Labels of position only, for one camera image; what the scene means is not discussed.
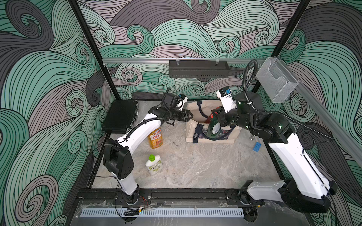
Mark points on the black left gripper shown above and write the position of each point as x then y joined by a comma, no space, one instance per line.
182,117

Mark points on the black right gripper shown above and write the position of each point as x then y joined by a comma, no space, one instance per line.
221,116

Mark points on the cream canvas shopping bag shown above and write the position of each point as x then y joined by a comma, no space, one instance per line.
203,128

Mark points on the dark green bottle red cap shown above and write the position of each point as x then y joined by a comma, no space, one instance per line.
214,130

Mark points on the large orange soap bottle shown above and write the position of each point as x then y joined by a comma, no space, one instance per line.
155,138

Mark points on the red soap bottle red cap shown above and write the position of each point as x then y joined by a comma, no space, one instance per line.
209,118

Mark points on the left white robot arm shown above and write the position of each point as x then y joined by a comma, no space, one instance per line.
118,154

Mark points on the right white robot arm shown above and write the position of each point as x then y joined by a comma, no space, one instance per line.
307,190

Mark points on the blue toy building brick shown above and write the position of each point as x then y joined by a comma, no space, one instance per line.
257,146

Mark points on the white bottle green cap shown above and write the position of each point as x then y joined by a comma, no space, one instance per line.
154,164

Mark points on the black hard carrying case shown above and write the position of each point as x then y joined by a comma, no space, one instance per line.
121,117

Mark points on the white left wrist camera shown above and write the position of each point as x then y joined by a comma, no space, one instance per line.
182,99

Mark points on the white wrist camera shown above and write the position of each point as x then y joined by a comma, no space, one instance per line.
182,99
226,97

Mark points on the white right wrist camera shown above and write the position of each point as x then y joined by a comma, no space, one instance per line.
226,97

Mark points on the clear plastic wall bin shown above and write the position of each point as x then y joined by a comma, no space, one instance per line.
277,79

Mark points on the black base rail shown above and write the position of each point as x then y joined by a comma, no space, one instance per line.
156,196

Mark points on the aluminium wall rail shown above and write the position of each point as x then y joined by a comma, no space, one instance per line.
157,60

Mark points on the white slotted cable duct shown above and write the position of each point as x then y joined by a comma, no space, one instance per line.
165,212

